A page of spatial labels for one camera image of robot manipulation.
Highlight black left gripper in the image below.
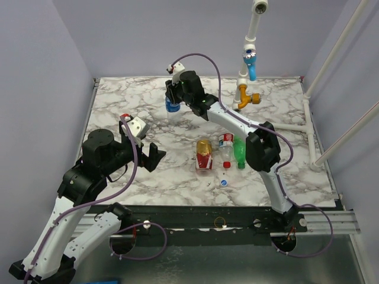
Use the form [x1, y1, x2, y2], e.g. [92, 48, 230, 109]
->
[102, 133, 167, 176]

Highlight blue label Pocari bottle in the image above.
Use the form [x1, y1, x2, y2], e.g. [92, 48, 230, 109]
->
[165, 96, 181, 124]

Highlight gold red label bottle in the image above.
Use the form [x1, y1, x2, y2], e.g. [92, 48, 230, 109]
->
[195, 136, 213, 176]

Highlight white blue Pocari cap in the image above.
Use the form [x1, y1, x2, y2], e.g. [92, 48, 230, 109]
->
[220, 179, 228, 187]

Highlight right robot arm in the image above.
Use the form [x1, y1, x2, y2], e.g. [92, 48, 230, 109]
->
[165, 70, 299, 232]

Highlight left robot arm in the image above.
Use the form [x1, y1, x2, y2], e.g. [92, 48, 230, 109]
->
[9, 115, 166, 283]

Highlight clear bottle red cap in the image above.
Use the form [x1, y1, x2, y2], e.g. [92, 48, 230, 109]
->
[219, 133, 234, 169]

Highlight green plastic bottle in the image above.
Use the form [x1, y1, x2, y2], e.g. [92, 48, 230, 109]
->
[233, 136, 246, 169]

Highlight orange pipe valve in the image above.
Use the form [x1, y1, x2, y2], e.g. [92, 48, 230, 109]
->
[237, 84, 261, 109]

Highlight blue pipe valve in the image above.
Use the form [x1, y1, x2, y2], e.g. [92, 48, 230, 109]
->
[243, 49, 256, 81]

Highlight white diagonal pole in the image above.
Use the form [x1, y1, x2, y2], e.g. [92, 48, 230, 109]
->
[304, 0, 369, 100]

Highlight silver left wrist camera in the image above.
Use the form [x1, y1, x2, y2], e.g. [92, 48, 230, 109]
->
[120, 114, 150, 140]

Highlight black mounting rail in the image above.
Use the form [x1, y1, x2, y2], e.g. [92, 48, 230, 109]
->
[111, 205, 307, 247]

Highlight white PVC pipe frame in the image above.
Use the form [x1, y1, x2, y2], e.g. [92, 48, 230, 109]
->
[232, 1, 322, 172]

